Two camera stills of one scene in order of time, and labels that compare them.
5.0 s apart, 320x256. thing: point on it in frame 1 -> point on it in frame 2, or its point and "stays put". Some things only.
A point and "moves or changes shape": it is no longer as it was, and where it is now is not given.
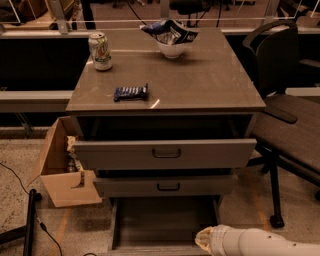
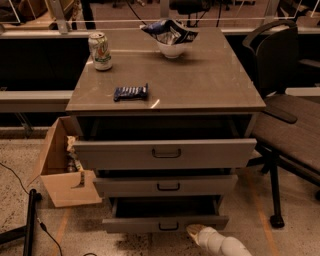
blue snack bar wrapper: (131, 92) stays put
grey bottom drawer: (160, 226) moves or changes shape
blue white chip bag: (169, 31) stays put
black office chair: (289, 127) stays put
